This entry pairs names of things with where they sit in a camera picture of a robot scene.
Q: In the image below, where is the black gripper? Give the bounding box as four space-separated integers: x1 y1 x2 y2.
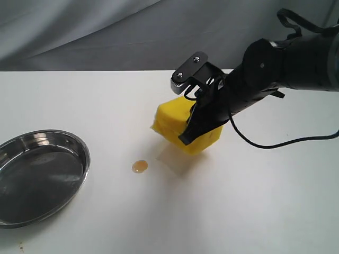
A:
178 74 236 145

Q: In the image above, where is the yellow sponge block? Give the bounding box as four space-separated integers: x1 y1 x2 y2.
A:
151 97 222 155

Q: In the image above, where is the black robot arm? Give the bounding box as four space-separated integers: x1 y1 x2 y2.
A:
171 28 338 145

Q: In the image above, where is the small brown liquid spill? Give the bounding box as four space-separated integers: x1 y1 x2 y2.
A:
132 160 148 174

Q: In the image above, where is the round stainless steel dish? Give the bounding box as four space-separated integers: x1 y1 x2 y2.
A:
1 130 91 229

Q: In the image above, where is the grey backdrop cloth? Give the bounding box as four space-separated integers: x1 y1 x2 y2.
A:
1 1 338 71

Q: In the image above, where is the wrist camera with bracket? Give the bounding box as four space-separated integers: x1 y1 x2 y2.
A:
171 51 224 98

